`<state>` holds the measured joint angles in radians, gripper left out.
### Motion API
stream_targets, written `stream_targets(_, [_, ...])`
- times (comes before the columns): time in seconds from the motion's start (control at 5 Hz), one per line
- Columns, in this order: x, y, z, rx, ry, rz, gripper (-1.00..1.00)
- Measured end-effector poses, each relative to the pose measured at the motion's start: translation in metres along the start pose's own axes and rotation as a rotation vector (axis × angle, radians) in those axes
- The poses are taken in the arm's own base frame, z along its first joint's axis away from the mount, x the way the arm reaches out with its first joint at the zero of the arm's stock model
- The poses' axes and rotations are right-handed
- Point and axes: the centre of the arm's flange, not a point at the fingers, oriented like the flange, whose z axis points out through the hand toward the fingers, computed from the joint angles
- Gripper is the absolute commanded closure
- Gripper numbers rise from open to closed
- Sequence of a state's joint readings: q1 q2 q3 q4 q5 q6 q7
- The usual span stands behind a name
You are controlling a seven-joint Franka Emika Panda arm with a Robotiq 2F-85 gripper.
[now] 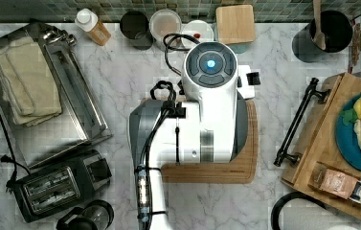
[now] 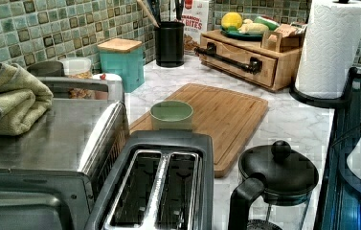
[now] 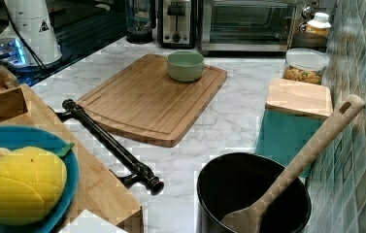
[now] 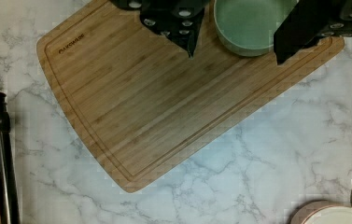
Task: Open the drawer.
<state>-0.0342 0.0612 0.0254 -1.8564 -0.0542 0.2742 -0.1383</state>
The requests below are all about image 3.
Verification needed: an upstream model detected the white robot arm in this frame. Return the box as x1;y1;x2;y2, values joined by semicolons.
0;0;62;69

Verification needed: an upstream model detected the wooden drawer unit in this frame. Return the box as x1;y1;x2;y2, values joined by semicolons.
0;67;144;233

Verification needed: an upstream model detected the bamboo cutting board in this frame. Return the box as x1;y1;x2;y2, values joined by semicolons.
77;54;227;148

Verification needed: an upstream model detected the green ceramic bowl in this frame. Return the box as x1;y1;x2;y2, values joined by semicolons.
167;51;204;83

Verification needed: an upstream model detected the black utensil pot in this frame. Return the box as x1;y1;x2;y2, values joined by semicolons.
196;152;312;233

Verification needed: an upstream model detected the black two-slot toaster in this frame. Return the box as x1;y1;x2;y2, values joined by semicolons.
157;0;197;49

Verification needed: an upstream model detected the silver toaster oven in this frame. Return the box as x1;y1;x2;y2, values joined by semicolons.
198;0;298;52

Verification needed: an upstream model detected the teal canister with wooden lid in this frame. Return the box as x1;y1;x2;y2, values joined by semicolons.
255;79;333;166

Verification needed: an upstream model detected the wooden spatula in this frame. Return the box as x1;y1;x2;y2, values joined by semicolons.
221;94;365;233

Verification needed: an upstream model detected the clear jar with cereal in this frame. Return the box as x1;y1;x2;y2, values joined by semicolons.
283;49;329;84

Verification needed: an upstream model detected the dark metal cup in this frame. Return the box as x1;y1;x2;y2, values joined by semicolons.
291;32;327;50

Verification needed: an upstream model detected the white capped sauce bottle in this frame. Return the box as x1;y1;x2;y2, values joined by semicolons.
306;13;331;37

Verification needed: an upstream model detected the yellow toy lemon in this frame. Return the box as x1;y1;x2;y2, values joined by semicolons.
0;147;67;226

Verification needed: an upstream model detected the blue plate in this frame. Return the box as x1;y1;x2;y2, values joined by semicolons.
0;125;80;233

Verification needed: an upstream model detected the black drawer handle bar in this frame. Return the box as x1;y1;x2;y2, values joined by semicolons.
56;99;164;195

